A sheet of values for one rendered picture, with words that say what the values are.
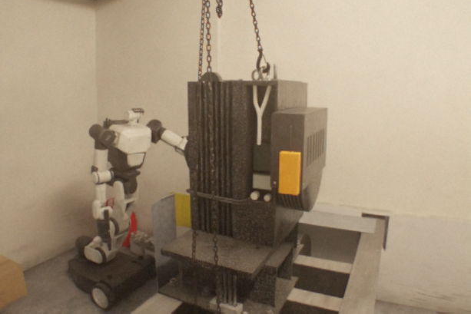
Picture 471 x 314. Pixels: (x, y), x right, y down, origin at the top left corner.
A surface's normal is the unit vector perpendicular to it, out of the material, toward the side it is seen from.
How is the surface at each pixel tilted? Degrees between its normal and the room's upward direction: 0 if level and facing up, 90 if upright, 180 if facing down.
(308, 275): 90
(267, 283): 90
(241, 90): 90
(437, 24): 90
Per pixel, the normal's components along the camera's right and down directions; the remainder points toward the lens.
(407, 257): -0.44, 0.14
